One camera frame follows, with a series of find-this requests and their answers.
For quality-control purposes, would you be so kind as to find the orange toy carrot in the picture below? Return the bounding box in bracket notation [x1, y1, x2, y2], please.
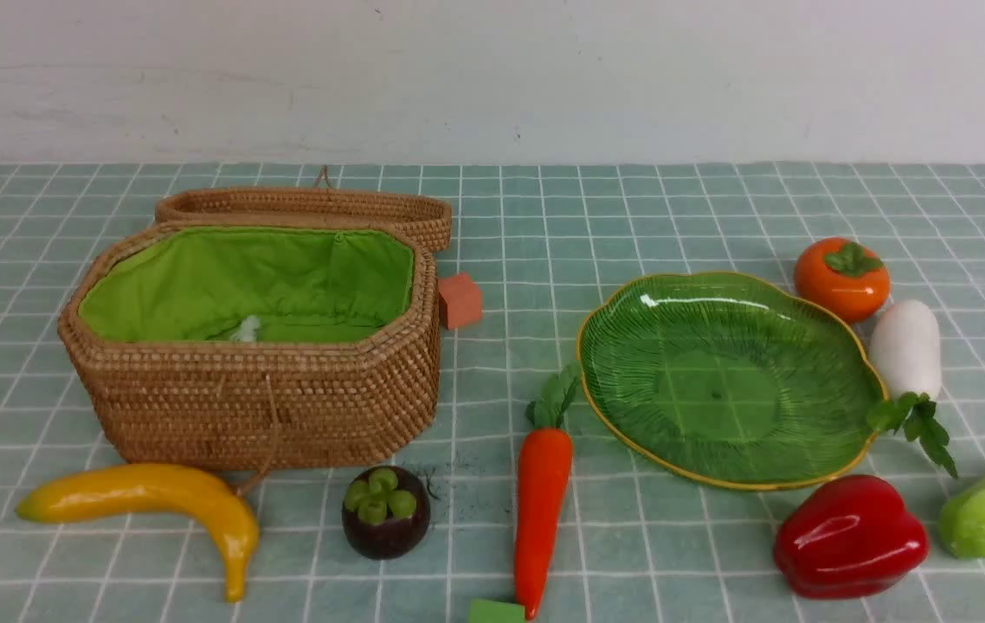
[513, 362, 581, 620]

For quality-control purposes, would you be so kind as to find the dark purple toy mangosteen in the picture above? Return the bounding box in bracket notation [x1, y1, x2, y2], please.
[342, 465, 430, 561]

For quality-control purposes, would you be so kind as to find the orange toy persimmon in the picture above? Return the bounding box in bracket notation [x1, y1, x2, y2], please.
[794, 237, 892, 324]

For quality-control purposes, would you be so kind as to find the yellow toy banana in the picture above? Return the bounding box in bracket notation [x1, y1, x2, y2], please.
[16, 464, 261, 602]

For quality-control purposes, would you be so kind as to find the white toy radish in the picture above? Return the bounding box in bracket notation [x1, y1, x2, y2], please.
[867, 299, 960, 478]

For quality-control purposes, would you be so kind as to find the red toy bell pepper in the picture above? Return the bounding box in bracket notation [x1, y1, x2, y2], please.
[773, 474, 930, 600]

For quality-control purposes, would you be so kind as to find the orange foam cube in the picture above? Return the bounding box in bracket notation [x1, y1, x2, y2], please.
[438, 272, 484, 331]

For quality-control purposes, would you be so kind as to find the woven wicker basket lid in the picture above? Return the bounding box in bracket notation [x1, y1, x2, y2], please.
[155, 166, 453, 252]

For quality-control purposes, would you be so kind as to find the green leaf-shaped glass plate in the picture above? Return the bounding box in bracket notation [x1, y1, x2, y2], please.
[576, 272, 888, 491]

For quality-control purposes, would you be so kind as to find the green foam cube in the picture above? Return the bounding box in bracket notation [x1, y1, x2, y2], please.
[467, 599, 527, 623]

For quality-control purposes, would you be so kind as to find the woven wicker basket green lining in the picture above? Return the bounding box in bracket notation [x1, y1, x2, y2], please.
[58, 221, 443, 472]

